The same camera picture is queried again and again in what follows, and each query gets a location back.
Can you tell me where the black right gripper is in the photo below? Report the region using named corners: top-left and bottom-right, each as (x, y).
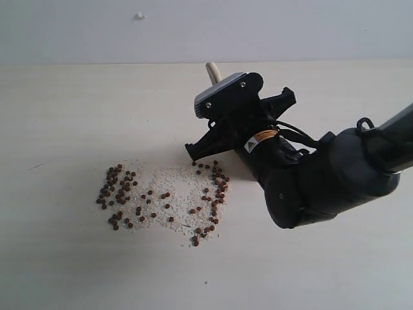
top-left (185, 88), bottom-right (296, 161)

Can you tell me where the white wooden brush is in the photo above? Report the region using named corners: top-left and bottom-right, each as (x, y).
top-left (205, 62), bottom-right (222, 85)

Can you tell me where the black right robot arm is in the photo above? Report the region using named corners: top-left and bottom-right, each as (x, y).
top-left (186, 88), bottom-right (412, 229)

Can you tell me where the brown beans and rice pile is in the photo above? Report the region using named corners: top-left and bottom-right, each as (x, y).
top-left (88, 158), bottom-right (232, 247)

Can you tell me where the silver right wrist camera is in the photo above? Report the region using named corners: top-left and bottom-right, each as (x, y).
top-left (194, 72), bottom-right (263, 120)

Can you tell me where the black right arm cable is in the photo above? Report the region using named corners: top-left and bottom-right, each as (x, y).
top-left (274, 116), bottom-right (378, 156)

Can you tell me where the white wall plug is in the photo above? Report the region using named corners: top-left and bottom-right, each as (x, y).
top-left (134, 12), bottom-right (146, 20)

